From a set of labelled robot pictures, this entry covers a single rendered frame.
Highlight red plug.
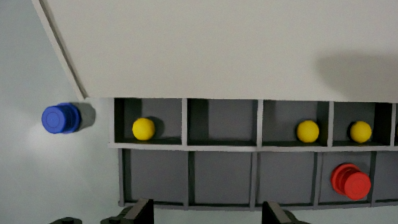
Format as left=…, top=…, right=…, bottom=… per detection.
left=331, top=163, right=371, bottom=200

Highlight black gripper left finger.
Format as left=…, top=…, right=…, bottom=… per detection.
left=50, top=198, right=154, bottom=224

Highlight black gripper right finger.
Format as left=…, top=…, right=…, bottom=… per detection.
left=261, top=201, right=310, bottom=224

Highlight blue plug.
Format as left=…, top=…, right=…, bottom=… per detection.
left=42, top=102, right=81, bottom=134

